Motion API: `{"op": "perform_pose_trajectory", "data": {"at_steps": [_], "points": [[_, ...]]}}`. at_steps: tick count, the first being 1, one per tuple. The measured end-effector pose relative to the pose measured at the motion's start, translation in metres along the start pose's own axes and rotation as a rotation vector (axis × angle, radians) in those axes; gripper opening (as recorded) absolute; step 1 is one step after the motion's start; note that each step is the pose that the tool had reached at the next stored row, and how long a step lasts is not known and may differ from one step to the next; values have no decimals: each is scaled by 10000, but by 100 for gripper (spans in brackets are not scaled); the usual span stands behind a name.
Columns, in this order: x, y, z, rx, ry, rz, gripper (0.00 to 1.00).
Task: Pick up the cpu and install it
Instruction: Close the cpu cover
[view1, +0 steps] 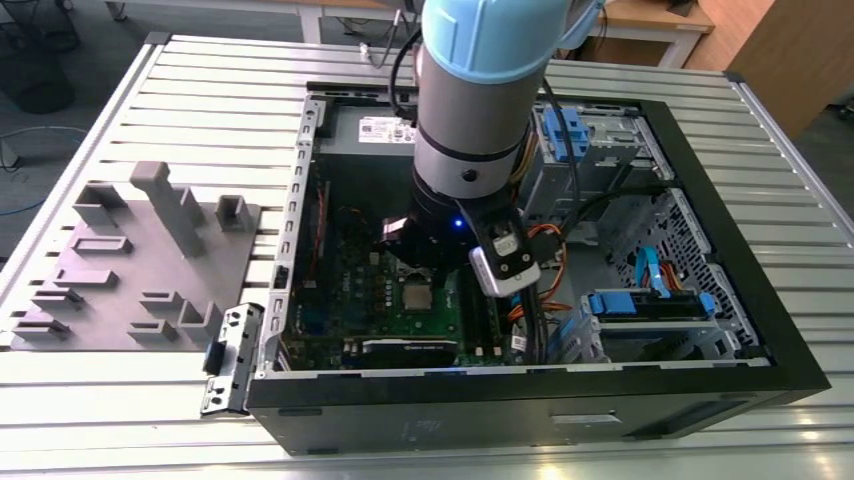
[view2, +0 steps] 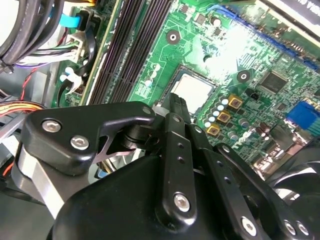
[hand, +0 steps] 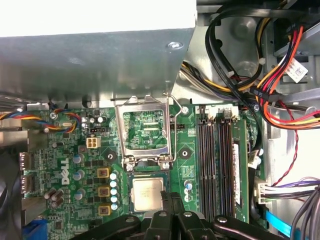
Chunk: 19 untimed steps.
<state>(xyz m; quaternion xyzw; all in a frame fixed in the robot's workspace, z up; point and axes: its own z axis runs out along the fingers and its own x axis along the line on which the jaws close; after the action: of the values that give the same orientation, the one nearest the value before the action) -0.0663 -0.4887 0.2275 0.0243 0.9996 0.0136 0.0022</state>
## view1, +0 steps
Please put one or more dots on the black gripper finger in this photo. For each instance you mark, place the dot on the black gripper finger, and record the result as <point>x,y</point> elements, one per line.
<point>394,232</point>

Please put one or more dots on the silver CPU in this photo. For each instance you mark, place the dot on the silver CPU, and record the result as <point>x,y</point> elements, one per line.
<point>418,298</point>

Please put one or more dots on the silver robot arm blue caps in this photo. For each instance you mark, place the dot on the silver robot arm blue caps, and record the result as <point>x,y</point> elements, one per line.
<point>467,125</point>

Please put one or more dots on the CPU socket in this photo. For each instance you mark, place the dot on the CPU socket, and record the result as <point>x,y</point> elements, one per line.
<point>418,283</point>

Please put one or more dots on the grey power supply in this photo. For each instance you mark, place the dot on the grey power supply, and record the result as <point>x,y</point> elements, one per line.
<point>363,185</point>

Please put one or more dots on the green motherboard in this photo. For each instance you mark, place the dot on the green motherboard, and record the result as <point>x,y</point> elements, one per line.
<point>374,320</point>

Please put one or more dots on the black graphics card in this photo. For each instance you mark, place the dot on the black graphics card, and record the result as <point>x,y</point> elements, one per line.
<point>407,350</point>

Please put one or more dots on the grey metal drive cage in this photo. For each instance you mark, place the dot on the grey metal drive cage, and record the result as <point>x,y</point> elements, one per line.
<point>601,175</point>

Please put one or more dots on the blue drive bay latch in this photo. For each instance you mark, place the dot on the blue drive bay latch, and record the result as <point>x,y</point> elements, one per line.
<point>557,130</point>

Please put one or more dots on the hard disk in blue carrier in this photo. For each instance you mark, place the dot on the hard disk in blue carrier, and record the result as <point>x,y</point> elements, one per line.
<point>621,303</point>

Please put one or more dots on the grey parts rack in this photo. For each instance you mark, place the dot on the grey parts rack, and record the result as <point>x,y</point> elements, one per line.
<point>154,260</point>

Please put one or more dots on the black PC case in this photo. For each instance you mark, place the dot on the black PC case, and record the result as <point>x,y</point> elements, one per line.
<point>467,420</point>

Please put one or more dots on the grey metal disk cage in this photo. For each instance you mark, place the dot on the grey metal disk cage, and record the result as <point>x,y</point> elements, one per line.
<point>667,327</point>

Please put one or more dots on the black bin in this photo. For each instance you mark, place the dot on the black bin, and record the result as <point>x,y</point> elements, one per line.
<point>40,85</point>

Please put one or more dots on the brown wooden cabinet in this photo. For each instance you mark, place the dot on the brown wooden cabinet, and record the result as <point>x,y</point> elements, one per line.
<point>801,60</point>

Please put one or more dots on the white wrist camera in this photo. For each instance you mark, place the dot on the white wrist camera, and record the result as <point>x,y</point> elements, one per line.
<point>507,280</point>

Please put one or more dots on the metal slot bracket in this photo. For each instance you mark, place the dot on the metal slot bracket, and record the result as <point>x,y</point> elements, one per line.
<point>236,350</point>

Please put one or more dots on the wooden desk white frame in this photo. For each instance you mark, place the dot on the wooden desk white frame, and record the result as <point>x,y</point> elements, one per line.
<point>667,17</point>

